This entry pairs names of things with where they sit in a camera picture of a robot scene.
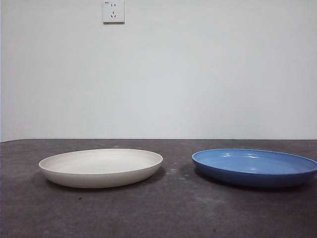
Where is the blue round plate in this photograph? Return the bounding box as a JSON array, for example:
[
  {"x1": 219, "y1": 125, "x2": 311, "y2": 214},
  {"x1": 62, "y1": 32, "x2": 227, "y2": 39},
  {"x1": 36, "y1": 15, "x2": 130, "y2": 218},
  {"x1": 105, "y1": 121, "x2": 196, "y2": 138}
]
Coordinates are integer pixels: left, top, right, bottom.
[{"x1": 191, "y1": 148, "x2": 317, "y2": 188}]

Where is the white round plate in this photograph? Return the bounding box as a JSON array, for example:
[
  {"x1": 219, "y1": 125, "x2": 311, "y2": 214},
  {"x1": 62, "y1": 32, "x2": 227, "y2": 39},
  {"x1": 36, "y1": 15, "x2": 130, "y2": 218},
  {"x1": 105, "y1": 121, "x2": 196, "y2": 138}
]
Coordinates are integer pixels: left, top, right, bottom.
[{"x1": 38, "y1": 148, "x2": 164, "y2": 189}]

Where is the white wall socket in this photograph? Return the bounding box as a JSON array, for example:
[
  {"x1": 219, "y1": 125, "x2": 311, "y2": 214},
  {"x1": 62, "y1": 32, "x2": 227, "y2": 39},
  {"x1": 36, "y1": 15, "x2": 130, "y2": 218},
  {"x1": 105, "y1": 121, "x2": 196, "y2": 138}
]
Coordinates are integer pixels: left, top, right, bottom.
[{"x1": 103, "y1": 0, "x2": 125, "y2": 25}]

